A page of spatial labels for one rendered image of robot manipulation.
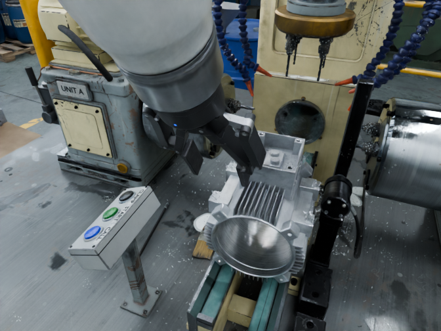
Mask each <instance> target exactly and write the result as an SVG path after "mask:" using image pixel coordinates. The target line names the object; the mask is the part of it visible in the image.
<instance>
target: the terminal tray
mask: <svg viewBox="0 0 441 331"><path fill-rule="evenodd" d="M257 132H258V134H259V137H260V139H261V141H262V144H263V146H264V149H265V150H267V151H269V152H267V151H266V157H265V158H266V159H264V164H263V166H262V169H261V170H258V169H254V171H253V174H252V175H250V178H249V181H248V184H247V187H248V186H249V184H250V182H251V181H252V187H253V186H254V184H255V181H256V182H257V187H259V184H260V182H261V188H263V187H264V184H265V183H266V189H268V188H269V185H270V184H271V189H270V190H272V191H273V189H274V186H276V192H277V193H278V190H279V188H280V194H281V195H283V193H284V190H285V198H287V199H288V200H289V201H291V200H293V197H294V195H295V189H296V188H297V183H298V180H299V175H300V172H301V166H302V163H303V156H304V155H303V149H304V145H305V139H302V138H297V137H290V136H286V135H279V134H275V133H268V132H264V131H257ZM268 147H270V148H268ZM266 148H267V149H266ZM285 155H286V156H285ZM289 156H290V157H289ZM284 157H285V160H284ZM294 157H295V158H296V159H295V158H294ZM292 162H293V163H292ZM287 163H289V165H288V164H287ZM292 164H293V165H292ZM282 166H283V167H282Z"/></svg>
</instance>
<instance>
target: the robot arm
mask: <svg viewBox="0 0 441 331"><path fill-rule="evenodd" d="M58 2H59V3H60V4H61V5H62V6H63V8H64V9H65V10H66V12H67V13H68V14H69V15H70V16H71V17H72V18H73V19H74V20H75V21H76V22H77V23H78V24H79V26H80V27H81V29H82V30H83V31H84V32H85V33H86V34H87V35H88V37H89V38H90V39H91V41H92V42H93V43H95V44H96V45H97V46H99V47H100V48H101V49H102V50H104V51H106V52H107V53H108V54H109V55H110V56H111V57H112V58H113V60H114V62H115V64H116V66H117V67H118V69H119V70H120V72H121V73H122V74H123V75H124V76H125V77H126V79H127V81H128V82H129V83H130V85H131V87H132V88H133V89H134V91H135V93H136V94H137V95H138V97H139V98H140V100H141V101H142V102H143V103H144V104H145V105H146V106H145V107H144V110H143V111H142V113H143V115H144V116H145V117H146V118H147V119H148V120H149V121H150V123H151V124H152V127H153V128H154V131H155V133H156V135H157V137H158V139H159V142H160V144H161V146H162V147H163V148H164V149H169V148H170V147H171V148H174V151H175V152H176V153H177V154H180V156H181V158H182V159H183V160H184V161H185V162H186V163H187V165H188V167H189V168H190V170H191V171H192V173H193V174H194V175H198V173H199V172H200V168H201V165H202V163H203V158H202V156H201V154H200V152H199V150H198V148H197V146H196V144H195V142H194V140H193V139H188V136H189V133H194V134H200V135H204V136H206V137H207V138H208V139H209V140H210V141H211V142H212V143H213V144H214V145H220V146H221V147H222V148H223V149H224V150H225V151H226V152H227V153H228V154H229V155H230V156H231V157H232V158H233V159H234V160H235V161H236V162H237V166H236V171H237V173H238V177H239V179H240V183H241V185H242V186H243V187H247V184H248V181H249V178H250V175H252V174H253V171H254V169H258V170H261V169H262V167H263V164H264V159H265V157H266V150H265V149H264V146H263V144H262V141H261V139H260V137H259V134H258V132H257V130H256V127H255V125H254V124H255V118H256V116H255V115H254V114H253V113H250V112H248V113H246V114H245V117H240V116H236V115H233V114H232V112H231V110H230V109H229V107H227V105H225V100H224V90H223V88H222V83H221V79H222V75H223V70H224V64H223V60H222V55H221V50H220V47H219V42H218V39H217V30H216V26H215V22H214V20H213V17H212V12H211V5H212V0H58ZM231 126H232V127H233V128H234V130H233V129H232V127H231ZM173 127H174V128H176V134H175V132H174V130H173ZM175 135H176V137H175ZM187 139H188V141H187Z"/></svg>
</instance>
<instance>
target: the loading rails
mask: <svg viewBox="0 0 441 331"><path fill-rule="evenodd" d="M306 154H307V155H306ZM306 154H305V152H304V156H303V157H304V160H303V163H304V161H305V160H306V162H308V164H310V166H311V167H312V169H313V172H312V175H311V176H310V177H309V178H311V179H313V176H314V170H315V167H317V164H316V161H317V157H318V151H315V153H314V155H313V153H310V156H311V157H310V156H309V153H306ZM305 156H306V157H305ZM312 156H313V157H312ZM305 158H306V159H305ZM307 158H308V160H307ZM243 276H244V273H241V276H240V272H239V271H238V272H237V274H236V270H235V269H233V271H232V270H231V266H229V265H228V264H227V263H226V264H224V265H219V264H218V263H217V262H216V261H215V260H214V259H213V260H212V262H211V264H210V266H209V268H208V270H207V272H206V274H205V276H204V278H203V280H202V282H201V284H200V286H199V288H198V290H197V292H196V294H195V296H194V298H193V300H192V302H191V304H190V306H189V308H188V310H187V318H188V321H187V323H186V328H187V329H188V330H189V331H223V330H224V326H225V324H226V321H227V320H229V321H232V322H235V323H237V324H240V325H242V326H245V327H248V330H247V331H278V330H279V327H280V323H281V319H282V315H283V311H284V306H285V301H286V298H287V294H291V295H294V296H299V292H300V289H301V282H302V279H301V278H299V277H296V276H292V273H291V276H290V279H289V281H288V282H283V283H278V282H277V281H276V280H275V279H274V277H272V278H268V282H266V278H264V280H263V283H262V286H261V290H260V293H259V296H258V299H257V301H253V300H252V299H248V298H245V297H242V296H239V295H237V293H238V290H239V288H240V284H241V283H242V279H243Z"/></svg>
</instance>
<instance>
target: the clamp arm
mask: <svg viewBox="0 0 441 331"><path fill-rule="evenodd" d="M373 86H374V81H373V80H369V79H358V81H357V84H356V89H355V92H354V96H353V100H352V104H351V107H350V112H349V115H348V120H347V123H346V127H345V132H344V135H343V139H342V143H341V147H340V150H339V155H338V158H337V162H336V165H335V170H334V173H333V176H336V175H339V176H343V177H346V178H347V175H348V171H349V169H350V165H351V162H352V158H353V155H354V151H355V148H356V144H357V142H358V137H359V135H360V131H361V128H362V124H363V121H364V117H365V114H366V110H367V108H368V104H369V100H370V97H371V93H372V91H373Z"/></svg>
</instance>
